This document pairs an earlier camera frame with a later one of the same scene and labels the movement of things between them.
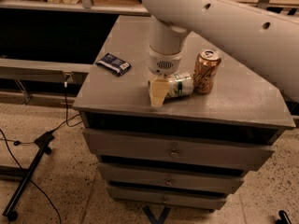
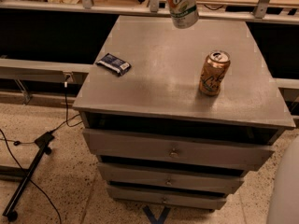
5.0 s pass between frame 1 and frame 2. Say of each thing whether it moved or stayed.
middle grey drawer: stayed
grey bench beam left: stayed
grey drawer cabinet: stayed
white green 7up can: moved
